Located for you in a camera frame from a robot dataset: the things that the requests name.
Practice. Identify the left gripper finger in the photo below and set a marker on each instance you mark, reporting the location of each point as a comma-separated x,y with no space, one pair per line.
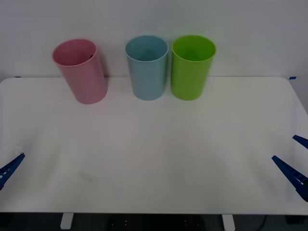
10,168

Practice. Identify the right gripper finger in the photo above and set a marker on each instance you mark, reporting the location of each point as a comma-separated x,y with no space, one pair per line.
302,140
294,174

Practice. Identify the green plastic bin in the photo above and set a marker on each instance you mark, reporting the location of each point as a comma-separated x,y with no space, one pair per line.
188,79

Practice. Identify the pink plastic bin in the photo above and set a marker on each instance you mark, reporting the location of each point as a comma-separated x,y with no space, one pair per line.
84,79

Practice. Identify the white table leg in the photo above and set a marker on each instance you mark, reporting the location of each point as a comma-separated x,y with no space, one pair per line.
66,221
228,222

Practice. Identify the pale blue plastic bin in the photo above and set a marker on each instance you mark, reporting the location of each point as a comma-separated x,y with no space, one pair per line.
148,79

